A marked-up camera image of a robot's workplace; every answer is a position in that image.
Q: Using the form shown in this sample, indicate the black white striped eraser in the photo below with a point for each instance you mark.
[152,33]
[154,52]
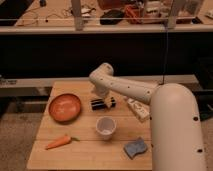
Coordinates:
[98,104]

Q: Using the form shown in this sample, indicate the orange tool on bench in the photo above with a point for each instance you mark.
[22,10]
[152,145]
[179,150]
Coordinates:
[134,14]

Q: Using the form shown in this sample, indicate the white tube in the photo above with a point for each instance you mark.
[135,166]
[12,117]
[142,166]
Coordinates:
[140,110]

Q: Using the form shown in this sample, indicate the orange toy carrot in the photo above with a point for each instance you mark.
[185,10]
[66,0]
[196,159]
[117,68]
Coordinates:
[66,139]

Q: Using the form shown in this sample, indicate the grey post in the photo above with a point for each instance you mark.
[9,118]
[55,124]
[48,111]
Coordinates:
[175,8]
[76,8]

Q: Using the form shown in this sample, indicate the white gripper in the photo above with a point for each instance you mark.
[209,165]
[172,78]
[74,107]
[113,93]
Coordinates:
[103,92]

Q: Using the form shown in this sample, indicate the grey left post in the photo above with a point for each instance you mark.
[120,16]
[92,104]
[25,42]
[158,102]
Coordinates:
[76,8]

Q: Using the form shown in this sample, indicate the black bag on bench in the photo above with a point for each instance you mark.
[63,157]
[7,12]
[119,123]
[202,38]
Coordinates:
[112,17]

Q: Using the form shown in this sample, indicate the grey right post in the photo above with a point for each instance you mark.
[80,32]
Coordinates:
[175,8]

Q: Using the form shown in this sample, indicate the blue sponge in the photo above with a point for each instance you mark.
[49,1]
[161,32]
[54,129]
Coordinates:
[135,147]

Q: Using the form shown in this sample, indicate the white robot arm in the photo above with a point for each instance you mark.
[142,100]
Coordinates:
[176,134]

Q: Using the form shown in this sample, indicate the white ceramic cup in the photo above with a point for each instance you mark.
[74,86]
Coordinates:
[105,127]

